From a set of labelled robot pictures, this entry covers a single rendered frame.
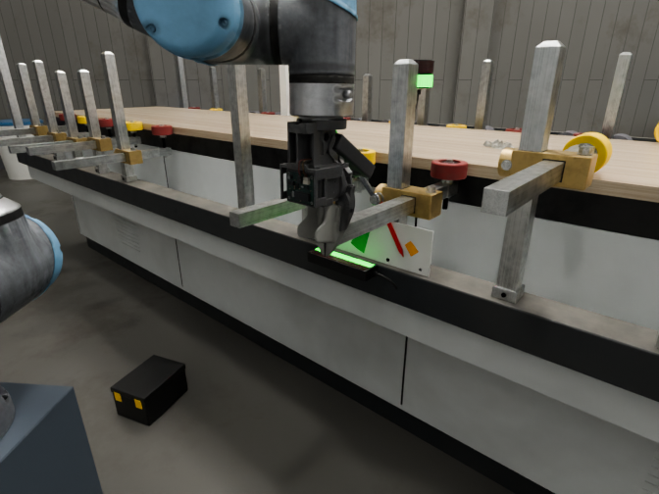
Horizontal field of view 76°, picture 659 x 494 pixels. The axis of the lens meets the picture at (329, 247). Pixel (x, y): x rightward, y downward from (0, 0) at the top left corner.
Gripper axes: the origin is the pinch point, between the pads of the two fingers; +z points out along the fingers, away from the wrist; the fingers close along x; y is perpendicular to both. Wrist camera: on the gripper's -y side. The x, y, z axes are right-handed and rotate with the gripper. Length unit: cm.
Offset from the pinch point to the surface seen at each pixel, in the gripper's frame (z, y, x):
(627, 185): -8, -46, 33
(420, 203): -3.1, -24.3, 2.6
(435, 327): 24.5, -27.5, 7.4
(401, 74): -26.6, -24.5, -3.8
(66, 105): -16, -25, -177
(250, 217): 0.4, -2.9, -23.5
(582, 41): -75, -494, -77
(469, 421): 63, -48, 11
